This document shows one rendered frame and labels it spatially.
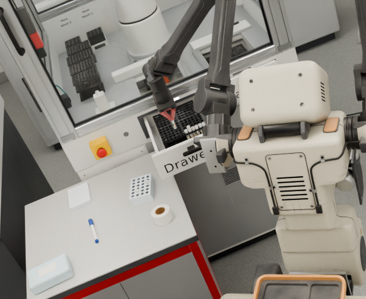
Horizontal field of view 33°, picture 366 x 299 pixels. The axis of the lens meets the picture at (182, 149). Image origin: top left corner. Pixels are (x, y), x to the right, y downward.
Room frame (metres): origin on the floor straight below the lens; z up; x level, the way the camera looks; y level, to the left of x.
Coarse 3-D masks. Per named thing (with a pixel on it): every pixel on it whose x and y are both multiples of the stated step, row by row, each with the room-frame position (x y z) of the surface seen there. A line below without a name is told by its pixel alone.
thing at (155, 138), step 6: (180, 102) 2.22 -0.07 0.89; (150, 114) 2.22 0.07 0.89; (156, 114) 2.22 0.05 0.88; (144, 120) 2.19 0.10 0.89; (150, 120) 2.22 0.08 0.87; (204, 120) 2.11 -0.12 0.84; (150, 126) 2.22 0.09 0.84; (156, 126) 2.21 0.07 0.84; (150, 132) 2.09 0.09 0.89; (156, 132) 2.16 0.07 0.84; (150, 138) 2.08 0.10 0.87; (156, 138) 2.12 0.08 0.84; (156, 144) 2.00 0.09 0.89; (162, 144) 2.06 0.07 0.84; (156, 150) 1.95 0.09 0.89; (162, 150) 2.02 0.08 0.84
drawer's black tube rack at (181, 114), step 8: (184, 104) 2.18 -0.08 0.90; (192, 104) 2.15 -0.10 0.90; (168, 112) 2.17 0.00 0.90; (176, 112) 2.15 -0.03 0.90; (184, 112) 2.17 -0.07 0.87; (192, 112) 2.10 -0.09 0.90; (160, 120) 2.13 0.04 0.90; (168, 120) 2.11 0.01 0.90; (176, 120) 2.09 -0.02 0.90; (184, 120) 2.11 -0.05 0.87; (192, 120) 2.04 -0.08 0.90; (200, 120) 2.02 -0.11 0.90; (160, 128) 2.08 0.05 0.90; (168, 128) 2.05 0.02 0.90; (176, 128) 2.03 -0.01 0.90; (184, 128) 2.02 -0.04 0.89; (168, 136) 2.00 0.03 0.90; (184, 136) 1.98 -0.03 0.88; (168, 144) 1.98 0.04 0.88
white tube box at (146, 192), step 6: (150, 174) 1.96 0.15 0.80; (132, 180) 1.97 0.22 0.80; (138, 180) 1.95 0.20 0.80; (144, 180) 1.94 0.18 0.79; (150, 180) 1.92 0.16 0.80; (132, 186) 1.93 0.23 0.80; (138, 186) 1.91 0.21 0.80; (144, 186) 1.90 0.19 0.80; (150, 186) 1.88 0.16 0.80; (132, 192) 1.89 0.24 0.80; (138, 192) 1.88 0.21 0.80; (144, 192) 1.86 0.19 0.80; (150, 192) 1.85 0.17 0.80; (132, 198) 1.86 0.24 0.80; (138, 198) 1.85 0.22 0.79; (144, 198) 1.85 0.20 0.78; (150, 198) 1.84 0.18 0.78; (132, 204) 1.86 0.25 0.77; (138, 204) 1.85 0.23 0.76
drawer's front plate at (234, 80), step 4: (264, 64) 2.18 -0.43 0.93; (268, 64) 2.17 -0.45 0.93; (272, 64) 2.17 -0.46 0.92; (276, 64) 2.17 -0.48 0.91; (236, 76) 2.18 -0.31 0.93; (232, 80) 2.17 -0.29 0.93; (236, 80) 2.17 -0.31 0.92; (236, 84) 2.17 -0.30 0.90; (216, 88) 2.17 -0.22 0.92; (236, 88) 2.17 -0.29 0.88; (236, 92) 2.17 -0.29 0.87
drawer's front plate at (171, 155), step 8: (176, 144) 1.88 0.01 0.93; (184, 144) 1.87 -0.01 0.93; (192, 144) 1.87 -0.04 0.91; (160, 152) 1.87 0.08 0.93; (168, 152) 1.87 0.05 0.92; (176, 152) 1.87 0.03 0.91; (160, 160) 1.87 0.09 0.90; (168, 160) 1.87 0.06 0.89; (176, 160) 1.87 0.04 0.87; (184, 160) 1.87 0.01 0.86; (200, 160) 1.87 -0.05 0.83; (160, 168) 1.86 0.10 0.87; (168, 168) 1.87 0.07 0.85; (176, 168) 1.87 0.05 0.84; (184, 168) 1.87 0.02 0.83; (160, 176) 1.86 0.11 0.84; (168, 176) 1.87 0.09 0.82
